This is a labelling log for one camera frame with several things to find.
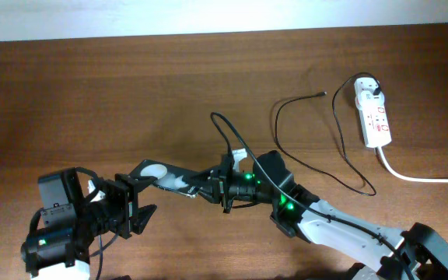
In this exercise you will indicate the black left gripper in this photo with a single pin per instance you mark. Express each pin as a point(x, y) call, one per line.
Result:
point(125, 187)

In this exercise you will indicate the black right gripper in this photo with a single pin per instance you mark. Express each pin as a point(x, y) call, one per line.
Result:
point(219, 183)

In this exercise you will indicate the black smartphone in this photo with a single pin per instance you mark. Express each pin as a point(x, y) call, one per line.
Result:
point(168, 177)

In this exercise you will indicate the white power strip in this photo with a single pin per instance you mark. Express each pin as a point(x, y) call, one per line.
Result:
point(375, 126)

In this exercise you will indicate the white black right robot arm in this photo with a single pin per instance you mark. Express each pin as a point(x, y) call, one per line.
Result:
point(392, 253)

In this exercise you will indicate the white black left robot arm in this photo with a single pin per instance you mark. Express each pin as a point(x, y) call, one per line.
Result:
point(78, 208)

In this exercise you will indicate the white USB charger plug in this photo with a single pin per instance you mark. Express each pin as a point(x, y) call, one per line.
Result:
point(368, 93)

